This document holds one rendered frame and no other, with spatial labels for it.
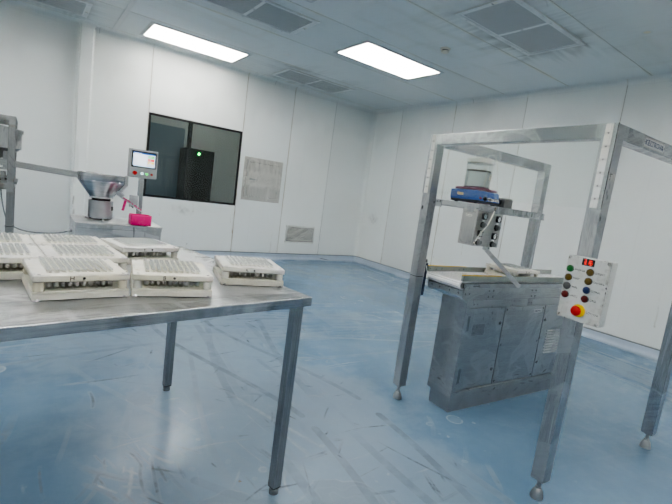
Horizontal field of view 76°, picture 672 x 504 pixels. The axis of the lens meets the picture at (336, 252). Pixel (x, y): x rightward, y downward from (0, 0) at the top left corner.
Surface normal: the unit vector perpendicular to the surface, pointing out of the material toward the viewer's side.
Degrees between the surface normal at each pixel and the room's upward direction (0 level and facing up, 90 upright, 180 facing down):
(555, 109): 90
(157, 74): 90
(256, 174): 90
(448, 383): 90
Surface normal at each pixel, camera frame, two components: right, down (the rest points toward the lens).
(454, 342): -0.84, -0.04
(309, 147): 0.58, 0.18
